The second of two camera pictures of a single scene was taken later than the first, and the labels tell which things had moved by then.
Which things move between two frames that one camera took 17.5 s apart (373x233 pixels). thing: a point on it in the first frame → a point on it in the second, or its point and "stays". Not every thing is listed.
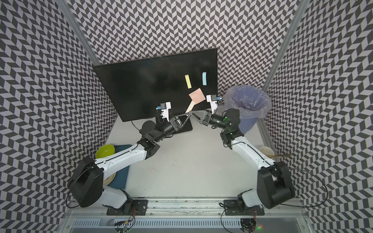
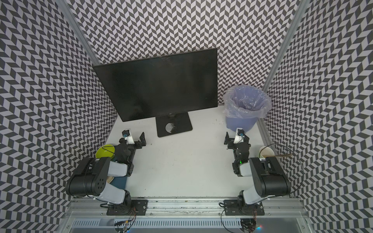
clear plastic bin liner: [250, 101] stays
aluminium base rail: [183, 208] stays
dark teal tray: [120, 181] stays
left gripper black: [175, 120] → [139, 145]
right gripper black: [202, 119] → [230, 140]
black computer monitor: [133, 90] stays
